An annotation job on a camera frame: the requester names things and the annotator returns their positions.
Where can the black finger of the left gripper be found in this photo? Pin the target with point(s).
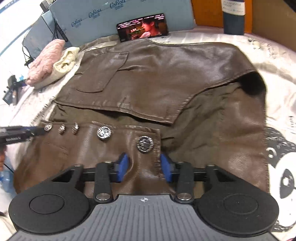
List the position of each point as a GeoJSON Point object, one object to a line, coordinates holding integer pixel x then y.
{"type": "Point", "coordinates": [17, 134]}

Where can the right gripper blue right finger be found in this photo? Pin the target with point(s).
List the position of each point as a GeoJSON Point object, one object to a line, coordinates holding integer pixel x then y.
{"type": "Point", "coordinates": [181, 174]}

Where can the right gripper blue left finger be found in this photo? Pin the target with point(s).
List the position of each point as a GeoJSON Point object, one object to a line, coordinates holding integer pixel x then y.
{"type": "Point", "coordinates": [107, 173]}

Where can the brown leather jacket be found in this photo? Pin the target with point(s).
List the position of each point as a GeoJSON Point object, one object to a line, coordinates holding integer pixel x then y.
{"type": "Point", "coordinates": [200, 104]}

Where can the black device on stand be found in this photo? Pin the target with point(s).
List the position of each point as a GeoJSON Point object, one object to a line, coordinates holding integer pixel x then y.
{"type": "Point", "coordinates": [12, 95]}

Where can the pink knit sweater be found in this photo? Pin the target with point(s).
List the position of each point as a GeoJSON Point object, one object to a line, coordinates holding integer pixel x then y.
{"type": "Point", "coordinates": [42, 66]}

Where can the cream knit sweater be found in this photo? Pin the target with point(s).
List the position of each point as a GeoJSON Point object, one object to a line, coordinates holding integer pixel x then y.
{"type": "Point", "coordinates": [60, 68]}

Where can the light blue printed box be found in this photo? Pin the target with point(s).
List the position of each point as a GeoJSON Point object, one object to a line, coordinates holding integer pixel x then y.
{"type": "Point", "coordinates": [80, 22]}

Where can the printed white bed sheet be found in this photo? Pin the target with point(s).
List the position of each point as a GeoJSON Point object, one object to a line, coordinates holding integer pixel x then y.
{"type": "Point", "coordinates": [275, 65]}

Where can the smartphone playing video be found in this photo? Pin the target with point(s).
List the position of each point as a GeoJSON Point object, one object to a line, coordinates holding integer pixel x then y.
{"type": "Point", "coordinates": [144, 27]}

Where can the orange wooden board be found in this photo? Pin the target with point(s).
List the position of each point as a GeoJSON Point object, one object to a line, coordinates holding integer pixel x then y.
{"type": "Point", "coordinates": [209, 13]}

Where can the dark blue thermos bottle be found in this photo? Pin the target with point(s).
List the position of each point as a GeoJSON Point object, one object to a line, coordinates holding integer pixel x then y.
{"type": "Point", "coordinates": [233, 16]}

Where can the brown cardboard panel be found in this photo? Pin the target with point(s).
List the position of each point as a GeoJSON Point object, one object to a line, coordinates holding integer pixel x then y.
{"type": "Point", "coordinates": [274, 20]}

